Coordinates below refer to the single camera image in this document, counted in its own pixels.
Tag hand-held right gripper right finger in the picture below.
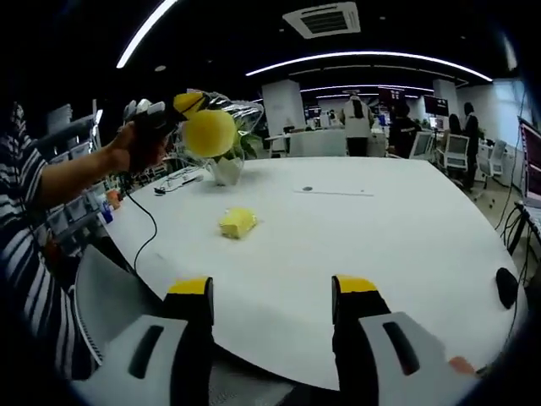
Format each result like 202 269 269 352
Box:
331 273 479 406

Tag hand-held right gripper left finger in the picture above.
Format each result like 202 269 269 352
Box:
71 275 215 406

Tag round yellow silicone block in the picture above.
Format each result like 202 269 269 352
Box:
182 108 238 159

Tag rectangular yellow silicone block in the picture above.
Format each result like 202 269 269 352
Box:
218 206 260 241

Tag person's left hand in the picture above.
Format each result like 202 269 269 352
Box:
110 122 170 175

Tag person's right hand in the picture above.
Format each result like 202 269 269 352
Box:
448 355 479 377

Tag green plant in white pot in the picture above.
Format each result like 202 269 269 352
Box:
208 118 265 188

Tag storage shelf with white bins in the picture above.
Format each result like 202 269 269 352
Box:
41 98 128 255

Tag straight ceiling light strip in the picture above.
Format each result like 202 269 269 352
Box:
115 0 181 69

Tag grey office chair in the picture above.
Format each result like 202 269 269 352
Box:
74 244 171 367

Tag black computer mouse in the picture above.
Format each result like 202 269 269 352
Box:
495 266 521 310

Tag ceiling air conditioner vent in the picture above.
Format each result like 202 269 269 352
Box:
281 2 362 41

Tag white mesh office chair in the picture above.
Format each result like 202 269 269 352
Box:
474 139 509 200
443 134 471 171

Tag long curved ceiling light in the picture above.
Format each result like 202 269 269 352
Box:
244 51 494 83

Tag open laptop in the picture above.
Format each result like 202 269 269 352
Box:
512 117 541 239

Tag thin black table cable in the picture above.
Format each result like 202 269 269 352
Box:
153 166 205 196

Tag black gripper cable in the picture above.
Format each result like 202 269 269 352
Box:
122 185 159 277

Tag black mouse cable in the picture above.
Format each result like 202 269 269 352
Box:
504 305 520 340

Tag black laptop cables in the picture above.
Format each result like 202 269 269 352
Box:
500 201 534 281

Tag red wall monitor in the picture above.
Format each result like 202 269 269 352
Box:
423 94 450 117

